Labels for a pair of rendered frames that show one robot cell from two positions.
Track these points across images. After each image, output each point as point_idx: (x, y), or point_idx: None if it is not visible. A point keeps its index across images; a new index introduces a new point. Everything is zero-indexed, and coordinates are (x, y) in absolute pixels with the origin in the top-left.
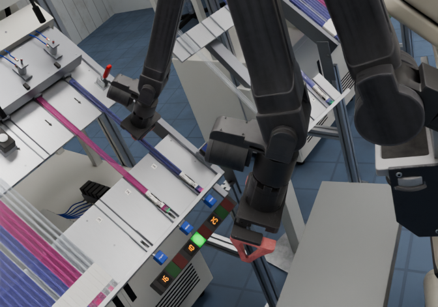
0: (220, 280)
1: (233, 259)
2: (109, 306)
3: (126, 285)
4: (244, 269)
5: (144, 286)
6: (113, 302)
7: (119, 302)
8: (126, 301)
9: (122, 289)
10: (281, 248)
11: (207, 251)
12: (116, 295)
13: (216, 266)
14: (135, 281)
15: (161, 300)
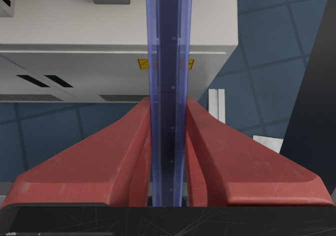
0: (203, 102)
1: (237, 99)
2: (18, 80)
3: (58, 79)
4: (230, 122)
5: (91, 86)
6: (28, 80)
7: (39, 82)
8: (53, 83)
9: (48, 79)
10: (277, 151)
11: (233, 57)
12: (35, 79)
13: (218, 84)
14: (78, 82)
15: (112, 95)
